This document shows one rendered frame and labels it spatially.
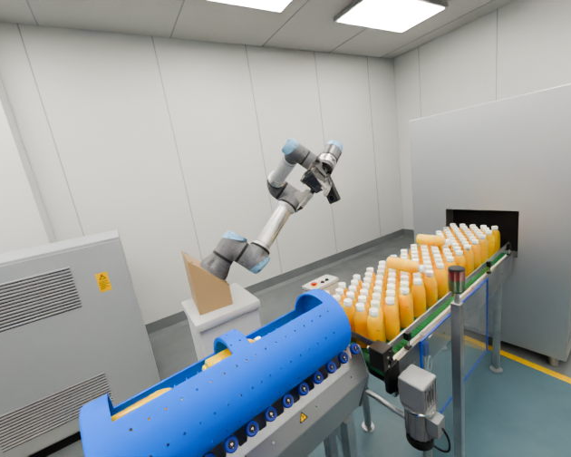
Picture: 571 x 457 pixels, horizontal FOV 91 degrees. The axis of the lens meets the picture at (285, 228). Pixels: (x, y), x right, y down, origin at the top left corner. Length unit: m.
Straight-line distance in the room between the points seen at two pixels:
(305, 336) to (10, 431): 2.30
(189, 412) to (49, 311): 1.77
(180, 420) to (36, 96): 3.38
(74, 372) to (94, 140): 2.24
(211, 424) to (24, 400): 2.01
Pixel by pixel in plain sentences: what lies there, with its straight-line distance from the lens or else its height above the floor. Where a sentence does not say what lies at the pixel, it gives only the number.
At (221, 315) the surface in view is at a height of 1.15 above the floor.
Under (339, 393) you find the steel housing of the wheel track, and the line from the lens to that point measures 1.32.
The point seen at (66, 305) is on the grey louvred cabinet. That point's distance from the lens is 2.53.
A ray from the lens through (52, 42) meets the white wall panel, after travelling 3.95.
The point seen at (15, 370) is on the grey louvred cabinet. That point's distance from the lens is 2.73.
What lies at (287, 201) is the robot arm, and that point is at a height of 1.58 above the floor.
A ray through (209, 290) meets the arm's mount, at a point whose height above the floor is 1.26.
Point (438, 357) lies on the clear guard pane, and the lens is 1.64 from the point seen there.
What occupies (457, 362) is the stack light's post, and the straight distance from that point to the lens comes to 1.57.
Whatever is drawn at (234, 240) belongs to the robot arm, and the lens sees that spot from 1.40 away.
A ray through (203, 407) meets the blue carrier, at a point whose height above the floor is 1.16.
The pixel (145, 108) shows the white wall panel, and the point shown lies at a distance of 3.80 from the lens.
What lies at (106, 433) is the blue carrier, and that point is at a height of 1.21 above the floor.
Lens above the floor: 1.77
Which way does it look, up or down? 12 degrees down
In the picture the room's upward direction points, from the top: 9 degrees counter-clockwise
